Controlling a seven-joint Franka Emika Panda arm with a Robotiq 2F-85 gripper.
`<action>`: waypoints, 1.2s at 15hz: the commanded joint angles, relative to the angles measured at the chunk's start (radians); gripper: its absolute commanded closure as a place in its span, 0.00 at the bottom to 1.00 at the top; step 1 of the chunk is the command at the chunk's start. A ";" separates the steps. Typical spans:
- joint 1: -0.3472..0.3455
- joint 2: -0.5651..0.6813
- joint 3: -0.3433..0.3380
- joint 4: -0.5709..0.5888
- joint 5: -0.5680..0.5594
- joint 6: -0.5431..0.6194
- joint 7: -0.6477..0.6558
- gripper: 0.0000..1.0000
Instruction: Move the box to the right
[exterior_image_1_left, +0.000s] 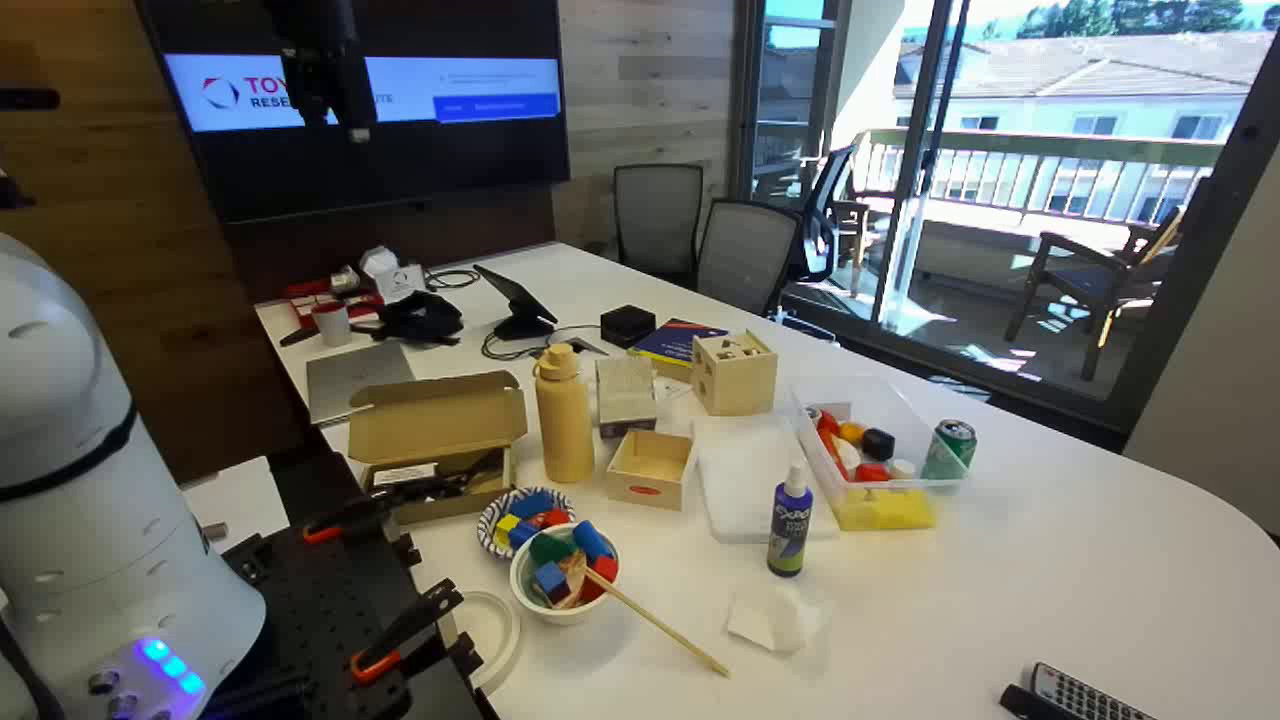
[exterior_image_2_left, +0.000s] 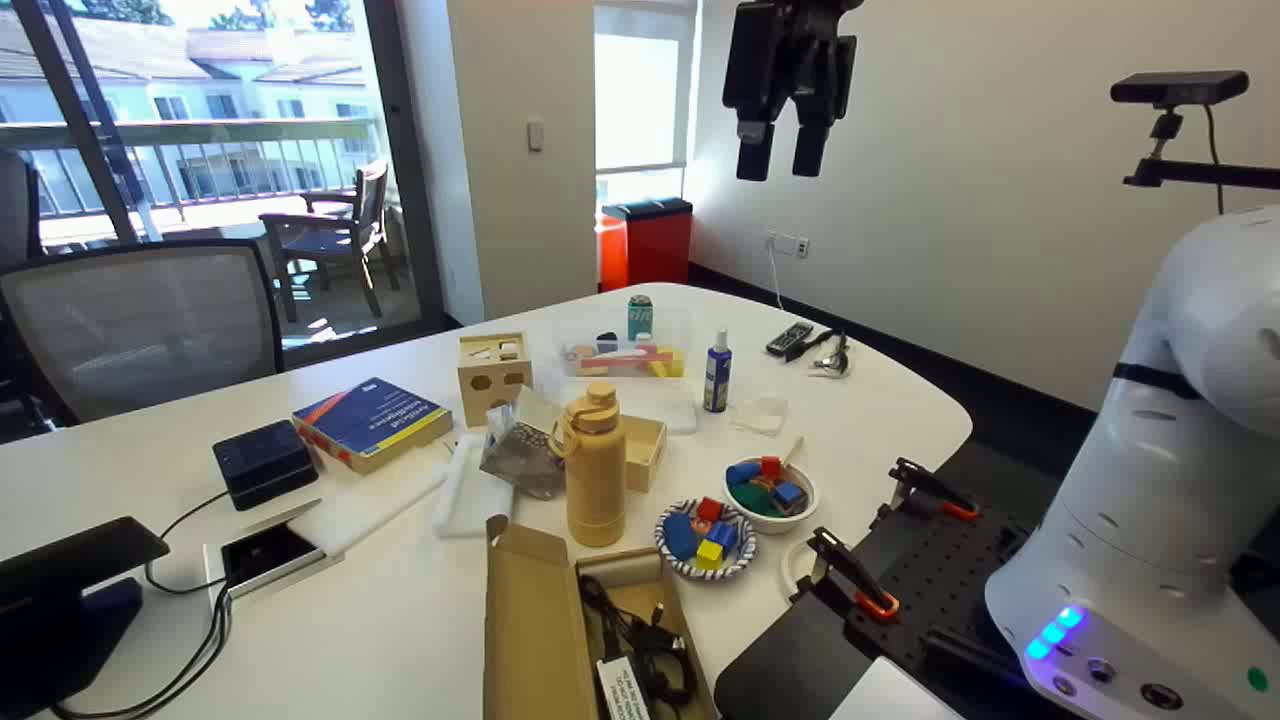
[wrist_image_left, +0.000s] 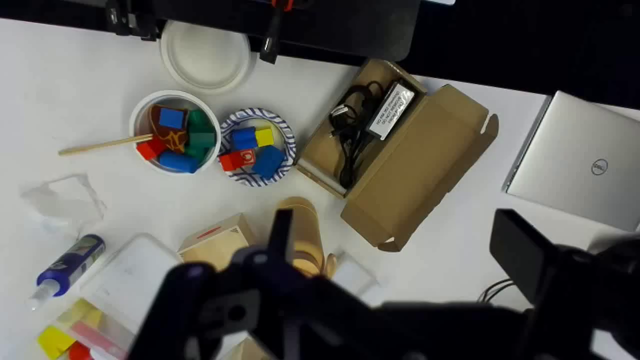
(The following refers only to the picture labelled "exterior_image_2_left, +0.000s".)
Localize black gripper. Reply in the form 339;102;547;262
720;0;863;184

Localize small wooden box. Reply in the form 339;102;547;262
617;410;671;494

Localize long open cardboard box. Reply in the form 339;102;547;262
479;510;723;720

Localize black box device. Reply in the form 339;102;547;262
208;415;323;515

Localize red storage bin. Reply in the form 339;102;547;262
598;195;696;293

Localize black remote control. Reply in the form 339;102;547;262
766;319;820;363

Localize black metal clip tool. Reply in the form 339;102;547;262
798;323;860;384

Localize teal drink can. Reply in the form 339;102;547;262
623;293;662;343

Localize blue glue bottle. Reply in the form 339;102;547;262
702;327;740;415

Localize clear tray with toys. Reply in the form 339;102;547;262
557;331;690;384

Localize small clear plastic container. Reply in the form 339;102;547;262
729;392;798;441

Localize white bowl with blocks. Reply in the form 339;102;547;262
720;453;825;535

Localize wooden cube with holes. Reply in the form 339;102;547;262
454;327;539;426

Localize black orange clamp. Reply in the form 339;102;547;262
803;522;906;625
887;453;986;527

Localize tan water bottle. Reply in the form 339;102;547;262
547;384;634;550

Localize blue patterned plate with blocks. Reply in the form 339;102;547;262
654;494;766;585

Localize grey crumpled cloth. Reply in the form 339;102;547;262
476;420;570;504

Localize white tape roll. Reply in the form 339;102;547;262
777;530;839;601

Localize dark outdoor chair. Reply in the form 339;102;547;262
257;157;399;323

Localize blue book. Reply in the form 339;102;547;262
289;371;460;477

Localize phone on white pad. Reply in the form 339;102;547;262
202;520;332;601

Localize grey mesh office chair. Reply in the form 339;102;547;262
0;236;289;431

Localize black camera on stand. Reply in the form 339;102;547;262
1107;69;1280;193

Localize black power cable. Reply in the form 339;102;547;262
49;489;240;720

